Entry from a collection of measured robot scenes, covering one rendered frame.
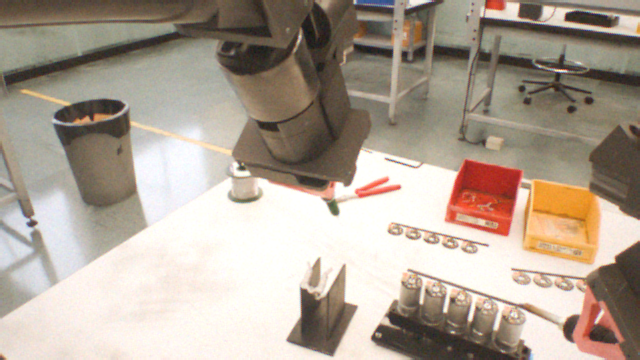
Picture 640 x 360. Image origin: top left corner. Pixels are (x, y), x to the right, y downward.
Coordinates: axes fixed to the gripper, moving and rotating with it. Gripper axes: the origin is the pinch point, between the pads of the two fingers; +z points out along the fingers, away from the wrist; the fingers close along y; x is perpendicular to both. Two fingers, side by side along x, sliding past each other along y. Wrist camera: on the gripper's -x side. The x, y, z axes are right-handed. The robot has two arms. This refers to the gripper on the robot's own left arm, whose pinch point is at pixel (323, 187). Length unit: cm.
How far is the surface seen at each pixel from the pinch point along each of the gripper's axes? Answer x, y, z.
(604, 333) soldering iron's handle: 7.0, -25.6, 0.4
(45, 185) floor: -28, 198, 131
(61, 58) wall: -175, 383, 216
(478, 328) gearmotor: 6.2, -16.8, 13.6
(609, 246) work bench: -14.8, -33.8, 32.5
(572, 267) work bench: -8.6, -28.2, 28.3
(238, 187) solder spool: -8.1, 23.9, 24.8
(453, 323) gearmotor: 6.3, -14.2, 14.2
